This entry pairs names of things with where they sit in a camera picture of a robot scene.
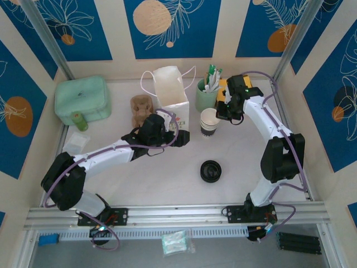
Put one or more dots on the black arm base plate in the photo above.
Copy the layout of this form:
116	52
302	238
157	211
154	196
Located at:
234	213
120	215

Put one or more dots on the black ribbed plastic block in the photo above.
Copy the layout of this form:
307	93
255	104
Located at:
298	243

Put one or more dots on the mint green holder cup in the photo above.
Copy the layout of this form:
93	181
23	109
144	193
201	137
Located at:
205	102

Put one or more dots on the aluminium corner post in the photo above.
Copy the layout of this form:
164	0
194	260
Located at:
47	36
295	42

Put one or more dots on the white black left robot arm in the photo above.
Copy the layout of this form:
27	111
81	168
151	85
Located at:
106	156

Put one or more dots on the brown paper coffee cup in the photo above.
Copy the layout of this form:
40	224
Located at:
209	117

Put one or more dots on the clear bag green white sachets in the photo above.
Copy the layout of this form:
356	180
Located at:
175	242

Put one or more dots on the white wrapped stirrer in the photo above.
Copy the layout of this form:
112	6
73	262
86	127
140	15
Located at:
210	88

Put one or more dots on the yellow paper napkin stack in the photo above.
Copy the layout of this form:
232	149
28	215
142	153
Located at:
221	89

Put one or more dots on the white paper takeout bag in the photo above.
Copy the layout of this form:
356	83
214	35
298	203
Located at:
171	89

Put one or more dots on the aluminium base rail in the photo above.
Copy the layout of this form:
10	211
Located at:
181	213

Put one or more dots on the green white stick packet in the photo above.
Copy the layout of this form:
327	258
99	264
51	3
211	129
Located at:
219	73
211	72

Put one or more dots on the mint green zip pouch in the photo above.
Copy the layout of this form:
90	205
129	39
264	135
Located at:
82	96

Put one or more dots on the aluminium side rail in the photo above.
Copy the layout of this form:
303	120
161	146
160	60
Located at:
60	143
279	104

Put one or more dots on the green bottle black label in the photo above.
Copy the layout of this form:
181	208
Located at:
79	121

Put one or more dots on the clear plastic sachet packet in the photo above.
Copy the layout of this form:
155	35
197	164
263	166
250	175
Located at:
75	142

